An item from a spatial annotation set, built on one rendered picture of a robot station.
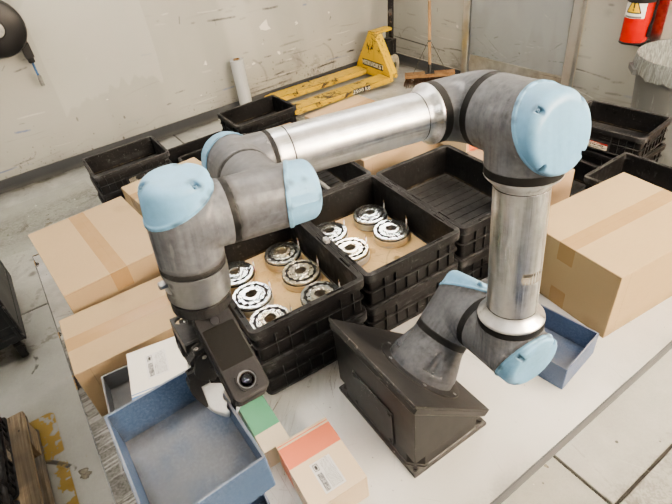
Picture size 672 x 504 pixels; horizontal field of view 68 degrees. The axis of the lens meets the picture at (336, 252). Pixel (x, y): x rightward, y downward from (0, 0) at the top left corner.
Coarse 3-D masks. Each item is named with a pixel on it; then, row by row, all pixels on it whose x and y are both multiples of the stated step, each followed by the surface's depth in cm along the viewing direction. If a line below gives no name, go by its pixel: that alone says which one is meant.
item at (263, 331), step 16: (304, 224) 138; (320, 240) 132; (336, 256) 125; (352, 272) 120; (352, 288) 116; (304, 304) 113; (320, 304) 113; (240, 320) 111; (272, 320) 110; (288, 320) 110; (256, 336) 108
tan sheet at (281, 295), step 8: (256, 256) 145; (304, 256) 143; (256, 264) 142; (264, 264) 142; (256, 272) 140; (264, 272) 139; (272, 272) 139; (256, 280) 137; (264, 280) 136; (272, 280) 136; (280, 280) 136; (328, 280) 134; (272, 288) 133; (280, 288) 133; (280, 296) 131; (288, 296) 130; (296, 296) 130; (280, 304) 128; (288, 304) 128; (296, 304) 128; (248, 320) 125
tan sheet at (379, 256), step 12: (348, 216) 157; (348, 228) 152; (372, 240) 146; (420, 240) 143; (372, 252) 141; (384, 252) 141; (396, 252) 140; (408, 252) 139; (372, 264) 137; (384, 264) 136
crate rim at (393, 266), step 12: (360, 180) 154; (336, 192) 150; (396, 192) 146; (420, 204) 140; (432, 216) 135; (312, 228) 136; (456, 228) 129; (444, 240) 126; (456, 240) 129; (420, 252) 123; (432, 252) 126; (396, 264) 121; (408, 264) 123; (372, 276) 118; (384, 276) 121
